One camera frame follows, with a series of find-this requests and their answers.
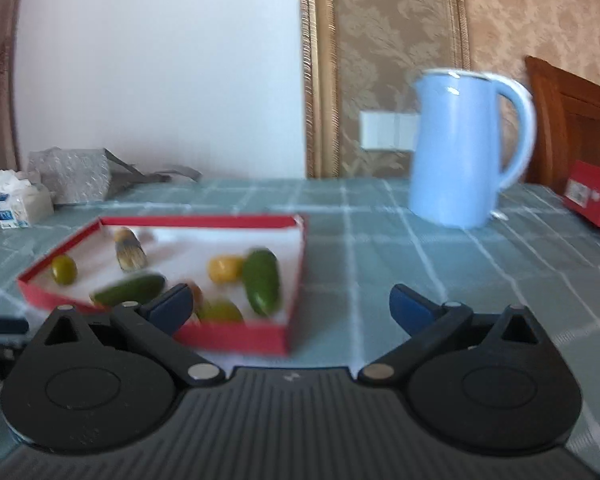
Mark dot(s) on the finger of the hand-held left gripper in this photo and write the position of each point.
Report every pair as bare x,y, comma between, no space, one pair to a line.
2,324

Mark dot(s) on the small green cucumber piece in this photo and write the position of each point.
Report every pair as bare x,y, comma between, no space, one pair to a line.
127,289

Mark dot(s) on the large green cucumber piece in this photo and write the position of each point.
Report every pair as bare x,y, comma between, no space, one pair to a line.
261,282

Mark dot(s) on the small green lime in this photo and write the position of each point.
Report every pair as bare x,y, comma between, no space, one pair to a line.
64,269

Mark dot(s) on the grey sugarcane piece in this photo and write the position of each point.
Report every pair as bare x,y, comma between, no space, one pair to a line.
130,252

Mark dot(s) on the white wall switch panel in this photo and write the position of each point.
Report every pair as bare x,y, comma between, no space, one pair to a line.
387,131

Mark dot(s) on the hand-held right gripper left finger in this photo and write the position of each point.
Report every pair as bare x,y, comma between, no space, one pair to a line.
172,305

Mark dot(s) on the wooden chair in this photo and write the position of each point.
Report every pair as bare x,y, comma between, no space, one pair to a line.
580,120

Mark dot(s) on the yellow-green round fruit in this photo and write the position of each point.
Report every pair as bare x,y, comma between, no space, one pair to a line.
220,312

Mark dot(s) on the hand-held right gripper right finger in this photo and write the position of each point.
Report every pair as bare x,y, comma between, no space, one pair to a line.
410,310

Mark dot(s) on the tissue pack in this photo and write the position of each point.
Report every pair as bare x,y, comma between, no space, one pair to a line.
17,207

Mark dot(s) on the brown kiwi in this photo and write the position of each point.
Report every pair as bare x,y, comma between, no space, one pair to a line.
197,294

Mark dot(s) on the red shallow cardboard box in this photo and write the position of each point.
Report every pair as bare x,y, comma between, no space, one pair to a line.
240,337

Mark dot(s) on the light blue kettle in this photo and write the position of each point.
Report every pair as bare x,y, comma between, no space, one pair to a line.
455,160

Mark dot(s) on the grey patterned gift bag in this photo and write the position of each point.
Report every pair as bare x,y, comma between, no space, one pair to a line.
70,177

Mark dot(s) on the yellow mango piece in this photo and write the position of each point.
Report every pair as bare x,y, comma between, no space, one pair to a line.
225,269

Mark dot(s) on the red box with label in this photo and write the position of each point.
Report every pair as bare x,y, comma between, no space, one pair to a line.
597,200

